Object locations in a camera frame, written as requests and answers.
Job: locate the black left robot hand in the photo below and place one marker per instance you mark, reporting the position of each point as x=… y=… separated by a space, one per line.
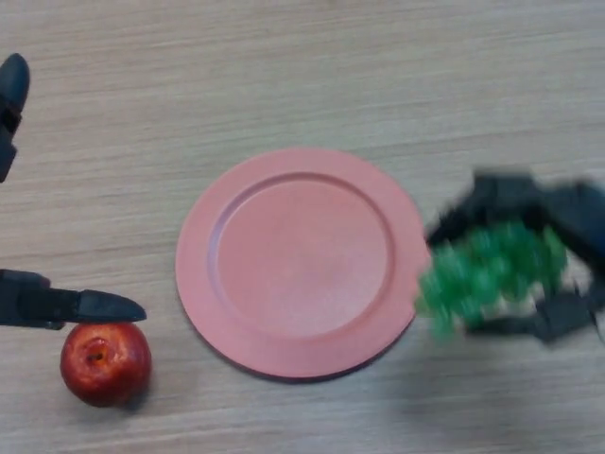
x=38 y=305

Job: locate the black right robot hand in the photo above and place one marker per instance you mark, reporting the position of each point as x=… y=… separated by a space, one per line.
x=572 y=217

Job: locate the green grape bunch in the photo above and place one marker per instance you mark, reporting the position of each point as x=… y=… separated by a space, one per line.
x=482 y=274

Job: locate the pink round plate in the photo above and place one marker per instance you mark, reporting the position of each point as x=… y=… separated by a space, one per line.
x=302 y=265

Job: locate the red apple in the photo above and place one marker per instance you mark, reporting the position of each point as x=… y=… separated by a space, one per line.
x=106 y=366

